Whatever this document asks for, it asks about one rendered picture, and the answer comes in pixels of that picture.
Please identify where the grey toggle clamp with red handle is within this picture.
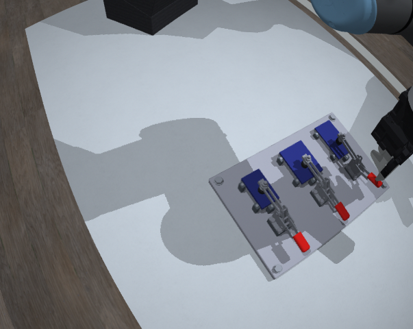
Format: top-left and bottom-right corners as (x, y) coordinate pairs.
(258, 179), (310, 252)
(301, 154), (350, 221)
(336, 132), (382, 188)

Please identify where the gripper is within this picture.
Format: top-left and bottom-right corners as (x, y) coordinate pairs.
(371, 87), (413, 181)

